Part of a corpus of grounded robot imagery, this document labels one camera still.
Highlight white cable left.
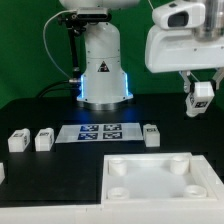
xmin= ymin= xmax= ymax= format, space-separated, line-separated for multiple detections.
xmin=42 ymin=9 xmax=78 ymax=80

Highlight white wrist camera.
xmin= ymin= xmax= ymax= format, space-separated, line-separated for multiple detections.
xmin=152 ymin=0 xmax=206 ymax=30

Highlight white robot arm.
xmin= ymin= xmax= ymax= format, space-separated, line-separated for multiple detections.
xmin=59 ymin=0 xmax=224 ymax=117

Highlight white square tabletop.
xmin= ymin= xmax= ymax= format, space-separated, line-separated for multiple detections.
xmin=101 ymin=153 xmax=216 ymax=203

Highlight grey camera on stand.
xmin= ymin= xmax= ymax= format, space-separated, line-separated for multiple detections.
xmin=77 ymin=7 xmax=108 ymax=21

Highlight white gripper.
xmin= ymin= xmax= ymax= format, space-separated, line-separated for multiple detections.
xmin=145 ymin=25 xmax=224 ymax=93

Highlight white front and right fence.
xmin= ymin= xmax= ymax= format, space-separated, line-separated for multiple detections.
xmin=0 ymin=154 xmax=224 ymax=224

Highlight white block left edge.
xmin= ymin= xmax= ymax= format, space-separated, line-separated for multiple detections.
xmin=0 ymin=163 xmax=5 ymax=185

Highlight sheet with four tags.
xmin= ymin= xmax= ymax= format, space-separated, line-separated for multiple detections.
xmin=56 ymin=123 xmax=143 ymax=143

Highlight black camera stand pole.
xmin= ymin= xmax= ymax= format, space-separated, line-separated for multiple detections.
xmin=57 ymin=13 xmax=87 ymax=100

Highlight black cables on table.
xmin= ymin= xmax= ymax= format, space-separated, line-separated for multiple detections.
xmin=35 ymin=79 xmax=80 ymax=99

